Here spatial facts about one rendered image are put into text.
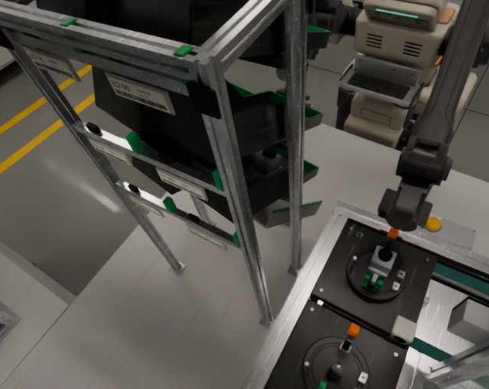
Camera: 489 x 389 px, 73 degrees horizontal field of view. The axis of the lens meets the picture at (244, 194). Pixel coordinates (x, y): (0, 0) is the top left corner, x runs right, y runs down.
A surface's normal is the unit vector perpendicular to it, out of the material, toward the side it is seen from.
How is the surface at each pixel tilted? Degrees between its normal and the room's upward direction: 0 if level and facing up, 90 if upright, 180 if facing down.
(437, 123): 41
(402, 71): 90
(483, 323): 0
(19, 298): 0
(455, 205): 0
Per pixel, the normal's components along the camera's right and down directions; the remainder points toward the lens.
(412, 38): -0.55, 0.78
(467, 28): -0.49, 0.02
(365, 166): -0.13, -0.58
